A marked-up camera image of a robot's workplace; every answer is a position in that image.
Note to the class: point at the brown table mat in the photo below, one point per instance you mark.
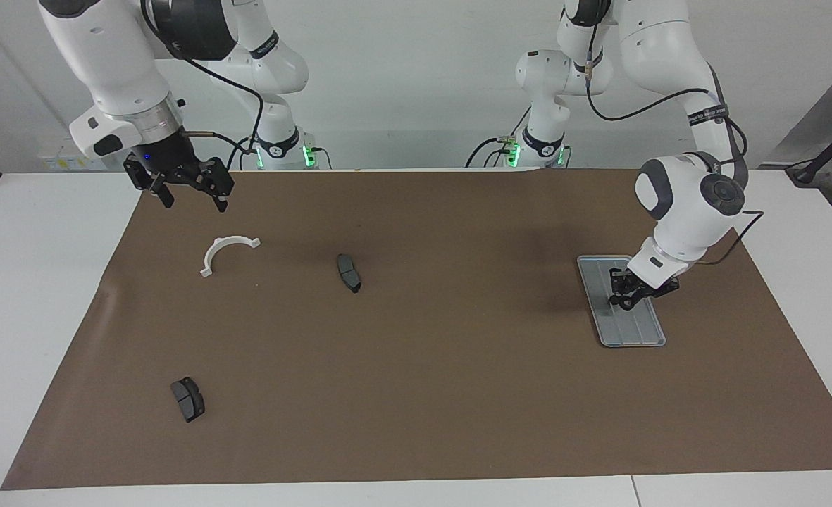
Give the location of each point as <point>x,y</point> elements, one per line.
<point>416,408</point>

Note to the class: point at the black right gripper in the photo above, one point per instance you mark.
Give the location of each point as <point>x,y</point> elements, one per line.
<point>169,160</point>

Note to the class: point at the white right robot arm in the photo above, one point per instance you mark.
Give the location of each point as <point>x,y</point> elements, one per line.
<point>120,63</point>

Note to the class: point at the white curved plastic bracket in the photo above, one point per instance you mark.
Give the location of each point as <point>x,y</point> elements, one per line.
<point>217,246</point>

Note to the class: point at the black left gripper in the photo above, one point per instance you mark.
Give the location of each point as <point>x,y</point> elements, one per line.
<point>659,285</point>

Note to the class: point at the silver metal compartment tray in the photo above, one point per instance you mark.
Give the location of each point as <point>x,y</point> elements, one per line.
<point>641,331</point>

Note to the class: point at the dark grey brake pad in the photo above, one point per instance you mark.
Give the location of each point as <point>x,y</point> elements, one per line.
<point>188,399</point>
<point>349,272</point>

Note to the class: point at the black stand pole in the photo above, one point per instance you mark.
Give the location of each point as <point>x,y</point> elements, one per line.
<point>828,151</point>

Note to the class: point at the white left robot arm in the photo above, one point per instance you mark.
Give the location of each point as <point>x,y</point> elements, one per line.
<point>690,204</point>

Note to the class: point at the white wall socket box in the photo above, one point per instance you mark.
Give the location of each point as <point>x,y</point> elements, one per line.
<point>60,158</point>

